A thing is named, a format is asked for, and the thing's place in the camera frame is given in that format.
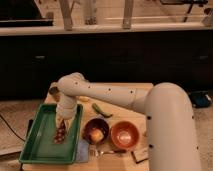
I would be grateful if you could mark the green chili pepper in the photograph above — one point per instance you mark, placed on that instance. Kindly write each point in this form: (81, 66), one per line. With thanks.
(100, 111)

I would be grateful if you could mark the green plastic tray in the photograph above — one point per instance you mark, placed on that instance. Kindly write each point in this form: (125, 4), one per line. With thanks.
(40, 148)

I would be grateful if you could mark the yellow banana piece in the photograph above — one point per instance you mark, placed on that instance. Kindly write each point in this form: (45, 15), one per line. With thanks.
(84, 99)

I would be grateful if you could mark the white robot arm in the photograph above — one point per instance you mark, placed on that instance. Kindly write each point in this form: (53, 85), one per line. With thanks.
(172, 138)

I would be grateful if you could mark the dark brown bowl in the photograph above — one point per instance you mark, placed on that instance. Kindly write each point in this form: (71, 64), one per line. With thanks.
(92, 124)

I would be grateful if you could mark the orange clay bowl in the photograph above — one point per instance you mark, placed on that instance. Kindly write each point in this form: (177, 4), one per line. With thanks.
(124, 135)

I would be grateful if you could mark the brown cup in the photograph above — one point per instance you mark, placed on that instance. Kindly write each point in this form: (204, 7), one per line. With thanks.
(54, 92)

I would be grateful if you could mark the yellow round fruit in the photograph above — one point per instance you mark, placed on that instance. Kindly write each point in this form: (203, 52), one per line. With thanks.
(96, 135)

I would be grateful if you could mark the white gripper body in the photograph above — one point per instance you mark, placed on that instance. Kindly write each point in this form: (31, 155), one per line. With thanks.
(65, 112)

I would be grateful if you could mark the dark red grape bunch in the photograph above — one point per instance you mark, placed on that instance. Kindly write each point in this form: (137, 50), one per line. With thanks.
(60, 133)

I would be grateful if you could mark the metal fork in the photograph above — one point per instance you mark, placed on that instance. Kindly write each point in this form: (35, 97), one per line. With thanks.
(98, 153)

